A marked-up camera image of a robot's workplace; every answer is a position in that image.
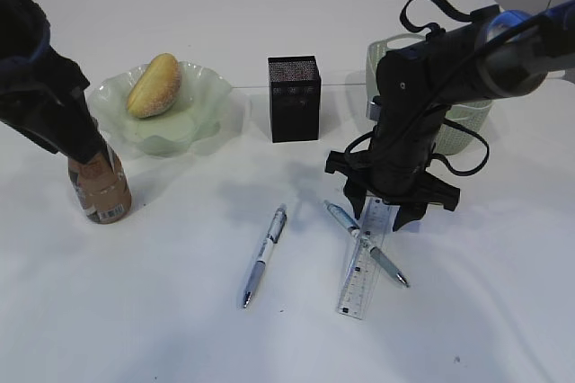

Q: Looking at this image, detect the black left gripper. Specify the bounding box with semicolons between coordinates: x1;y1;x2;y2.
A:
1;48;107;164

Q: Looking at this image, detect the light blue pen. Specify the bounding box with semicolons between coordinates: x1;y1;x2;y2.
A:
323;200;411;288

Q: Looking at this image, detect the clear plastic ruler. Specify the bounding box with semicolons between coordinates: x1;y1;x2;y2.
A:
337;198;391;319

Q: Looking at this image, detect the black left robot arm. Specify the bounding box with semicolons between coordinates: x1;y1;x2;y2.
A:
1;0;107;164

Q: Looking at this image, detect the yellow sugared bread bun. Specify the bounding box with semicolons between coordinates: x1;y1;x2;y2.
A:
126;53;181;119

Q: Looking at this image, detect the green plastic woven basket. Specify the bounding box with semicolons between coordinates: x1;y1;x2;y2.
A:
366;33;493;156

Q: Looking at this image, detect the green glass wavy plate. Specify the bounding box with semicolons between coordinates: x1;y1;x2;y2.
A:
87;61;233;156

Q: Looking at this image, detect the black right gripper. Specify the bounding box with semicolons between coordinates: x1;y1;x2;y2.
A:
324;99;461;232

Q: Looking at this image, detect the white grey-grip pen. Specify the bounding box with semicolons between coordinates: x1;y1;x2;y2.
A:
242;204;287;308

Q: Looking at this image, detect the brown coffee bottle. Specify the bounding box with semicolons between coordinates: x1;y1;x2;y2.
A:
67;141;132;224

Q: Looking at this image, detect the black mesh pen holder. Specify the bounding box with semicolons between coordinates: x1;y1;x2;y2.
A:
268;56;322;143

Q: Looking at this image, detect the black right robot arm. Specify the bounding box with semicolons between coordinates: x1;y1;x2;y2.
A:
325;0;574;228

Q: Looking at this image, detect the black cable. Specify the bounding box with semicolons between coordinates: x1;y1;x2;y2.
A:
430;120;491;176

